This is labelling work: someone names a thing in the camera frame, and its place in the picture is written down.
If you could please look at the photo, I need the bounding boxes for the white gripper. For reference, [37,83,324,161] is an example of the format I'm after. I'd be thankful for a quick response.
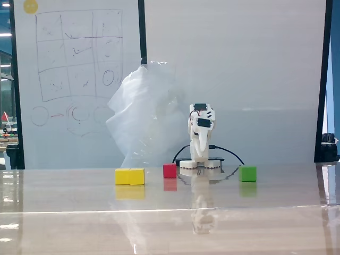
[189,110,216,160]

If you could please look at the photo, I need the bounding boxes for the yellow wooden cube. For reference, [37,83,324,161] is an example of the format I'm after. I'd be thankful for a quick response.
[114,168,131,185]
[128,168,146,185]

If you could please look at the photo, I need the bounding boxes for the red wooden cube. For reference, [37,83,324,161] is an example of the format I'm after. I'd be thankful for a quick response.
[163,163,177,179]

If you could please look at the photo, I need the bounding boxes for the green wooden cube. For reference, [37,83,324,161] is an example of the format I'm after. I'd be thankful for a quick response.
[239,165,258,183]

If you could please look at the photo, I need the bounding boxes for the translucent plastic bag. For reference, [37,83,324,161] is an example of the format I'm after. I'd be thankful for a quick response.
[105,61,192,169]

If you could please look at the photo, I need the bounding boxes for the blank whiteboard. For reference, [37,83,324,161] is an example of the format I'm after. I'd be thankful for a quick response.
[144,0,326,165]

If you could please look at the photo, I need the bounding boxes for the black round device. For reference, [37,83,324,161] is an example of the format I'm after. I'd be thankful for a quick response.
[320,132,340,163]

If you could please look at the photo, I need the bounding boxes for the whiteboard with marker drawings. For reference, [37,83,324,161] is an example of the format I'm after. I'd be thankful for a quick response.
[13,0,146,170]

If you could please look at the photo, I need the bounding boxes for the black stand base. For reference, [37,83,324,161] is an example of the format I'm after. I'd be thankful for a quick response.
[6,143,20,170]

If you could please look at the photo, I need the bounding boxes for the yellow round magnet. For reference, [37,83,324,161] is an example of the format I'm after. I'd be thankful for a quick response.
[23,0,39,14]

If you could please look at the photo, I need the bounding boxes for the black power cable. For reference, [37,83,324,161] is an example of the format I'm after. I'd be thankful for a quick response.
[208,144,245,167]
[172,144,191,164]

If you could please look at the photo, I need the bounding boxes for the black whiteboard frame post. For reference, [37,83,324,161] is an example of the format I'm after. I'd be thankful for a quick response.
[8,0,26,170]
[138,0,148,65]
[313,0,334,164]

